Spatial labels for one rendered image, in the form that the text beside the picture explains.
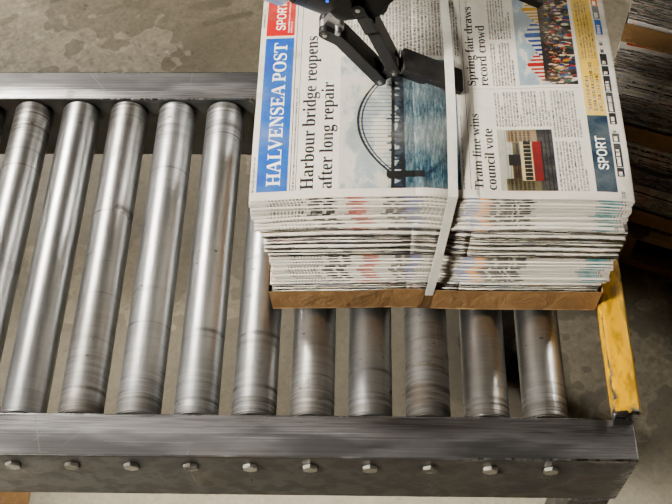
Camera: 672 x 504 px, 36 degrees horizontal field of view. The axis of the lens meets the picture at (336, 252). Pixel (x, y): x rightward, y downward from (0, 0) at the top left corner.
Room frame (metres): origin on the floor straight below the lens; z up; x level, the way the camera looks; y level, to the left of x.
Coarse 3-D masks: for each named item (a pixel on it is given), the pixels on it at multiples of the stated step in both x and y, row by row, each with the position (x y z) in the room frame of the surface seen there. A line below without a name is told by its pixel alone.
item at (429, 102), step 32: (416, 0) 0.84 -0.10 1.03; (448, 0) 0.84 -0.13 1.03; (416, 32) 0.79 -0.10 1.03; (416, 96) 0.70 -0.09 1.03; (416, 128) 0.66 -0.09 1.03; (416, 160) 0.62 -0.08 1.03; (416, 192) 0.58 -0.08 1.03; (416, 224) 0.57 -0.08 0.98; (416, 256) 0.58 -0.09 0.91; (448, 256) 0.58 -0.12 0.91; (416, 288) 0.58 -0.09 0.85; (448, 288) 0.58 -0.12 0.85
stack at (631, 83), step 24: (648, 0) 1.16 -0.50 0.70; (648, 24) 1.16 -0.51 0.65; (624, 48) 1.17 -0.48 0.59; (648, 48) 1.16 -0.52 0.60; (624, 72) 1.16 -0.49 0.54; (648, 72) 1.15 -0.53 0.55; (624, 96) 1.16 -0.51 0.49; (648, 96) 1.14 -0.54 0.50; (624, 120) 1.16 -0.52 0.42; (648, 120) 1.14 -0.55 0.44; (648, 168) 1.13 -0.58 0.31; (648, 192) 1.12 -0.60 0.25; (648, 240) 1.10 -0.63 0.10; (648, 264) 1.10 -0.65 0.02
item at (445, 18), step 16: (448, 16) 0.80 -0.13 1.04; (448, 32) 0.77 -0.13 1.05; (448, 48) 0.75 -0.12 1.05; (448, 64) 0.73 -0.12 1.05; (448, 80) 0.70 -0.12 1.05; (448, 96) 0.68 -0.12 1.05; (448, 112) 0.66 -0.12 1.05; (448, 128) 0.64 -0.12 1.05; (448, 144) 0.63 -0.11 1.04; (448, 160) 0.61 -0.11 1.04; (448, 176) 0.59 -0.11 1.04; (448, 192) 0.58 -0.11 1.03
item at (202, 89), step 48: (0, 96) 0.93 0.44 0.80; (48, 96) 0.92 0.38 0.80; (96, 96) 0.92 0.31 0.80; (144, 96) 0.92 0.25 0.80; (192, 96) 0.92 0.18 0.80; (240, 96) 0.91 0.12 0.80; (0, 144) 0.92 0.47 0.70; (48, 144) 0.92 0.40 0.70; (96, 144) 0.92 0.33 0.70; (144, 144) 0.91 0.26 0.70
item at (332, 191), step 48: (288, 48) 0.77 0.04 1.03; (336, 48) 0.77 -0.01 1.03; (288, 96) 0.71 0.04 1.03; (336, 96) 0.70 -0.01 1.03; (384, 96) 0.70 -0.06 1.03; (288, 144) 0.65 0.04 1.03; (336, 144) 0.64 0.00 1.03; (384, 144) 0.64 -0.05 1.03; (288, 192) 0.59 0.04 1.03; (336, 192) 0.58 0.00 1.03; (384, 192) 0.58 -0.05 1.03; (288, 240) 0.58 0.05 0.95; (336, 240) 0.58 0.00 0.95; (384, 240) 0.58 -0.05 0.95; (288, 288) 0.58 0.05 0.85; (336, 288) 0.58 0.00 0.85; (384, 288) 0.58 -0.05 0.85
